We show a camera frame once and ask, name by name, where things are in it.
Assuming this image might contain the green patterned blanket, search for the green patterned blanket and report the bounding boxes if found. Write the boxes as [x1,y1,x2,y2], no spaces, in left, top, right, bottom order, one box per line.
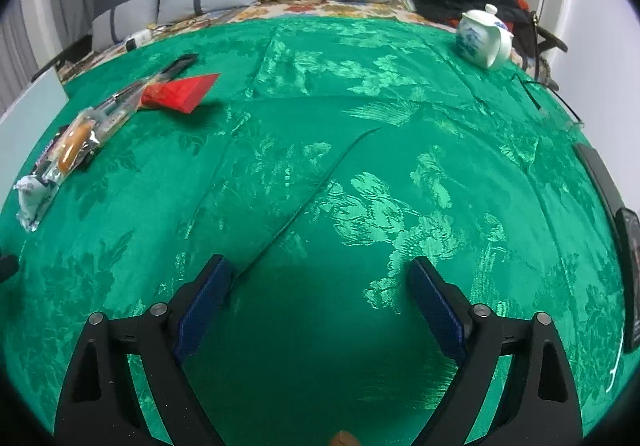
[0,16,636,446]

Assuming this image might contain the white blue teapot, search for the white blue teapot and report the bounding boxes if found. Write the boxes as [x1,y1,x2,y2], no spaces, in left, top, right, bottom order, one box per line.
[454,3,515,71]

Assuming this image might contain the grey pillow with dark stripe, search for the grey pillow with dark stripe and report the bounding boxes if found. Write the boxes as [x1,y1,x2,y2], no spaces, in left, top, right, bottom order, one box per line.
[92,0,164,50]

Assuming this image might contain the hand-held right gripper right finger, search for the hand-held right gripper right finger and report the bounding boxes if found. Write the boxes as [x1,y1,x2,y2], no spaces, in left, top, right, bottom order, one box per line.
[406,255,585,446]

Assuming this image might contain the white cable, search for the white cable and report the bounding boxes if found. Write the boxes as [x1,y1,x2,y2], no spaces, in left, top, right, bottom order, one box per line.
[606,340,627,395]

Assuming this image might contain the clear packet with orange bun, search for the clear packet with orange bun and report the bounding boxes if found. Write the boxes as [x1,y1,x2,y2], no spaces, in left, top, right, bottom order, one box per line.
[52,109,101,174]

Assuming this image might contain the red snack packet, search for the red snack packet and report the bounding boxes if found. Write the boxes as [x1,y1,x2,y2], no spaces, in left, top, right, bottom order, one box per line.
[139,73,222,115]

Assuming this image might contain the long clear packet black ends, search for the long clear packet black ends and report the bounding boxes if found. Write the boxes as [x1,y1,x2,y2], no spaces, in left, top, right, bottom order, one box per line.
[82,54,198,147]

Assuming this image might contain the black cable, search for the black cable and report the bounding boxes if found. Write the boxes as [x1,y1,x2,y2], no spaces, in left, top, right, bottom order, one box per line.
[510,70,587,128]

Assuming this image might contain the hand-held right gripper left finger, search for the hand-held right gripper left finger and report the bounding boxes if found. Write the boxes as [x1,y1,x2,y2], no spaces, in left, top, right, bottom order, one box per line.
[52,253,236,446]

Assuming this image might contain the black flat device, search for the black flat device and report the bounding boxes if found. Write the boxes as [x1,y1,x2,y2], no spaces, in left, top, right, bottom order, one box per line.
[572,141,627,223]

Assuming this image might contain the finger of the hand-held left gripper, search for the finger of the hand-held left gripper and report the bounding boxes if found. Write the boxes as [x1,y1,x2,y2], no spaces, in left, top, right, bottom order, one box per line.
[0,253,20,285]

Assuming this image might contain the white board panel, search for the white board panel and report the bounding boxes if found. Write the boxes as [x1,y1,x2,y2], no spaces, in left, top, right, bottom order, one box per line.
[0,67,69,139]

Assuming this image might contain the white silver snack packet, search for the white silver snack packet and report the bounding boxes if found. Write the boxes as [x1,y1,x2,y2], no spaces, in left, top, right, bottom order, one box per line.
[14,126,68,233]

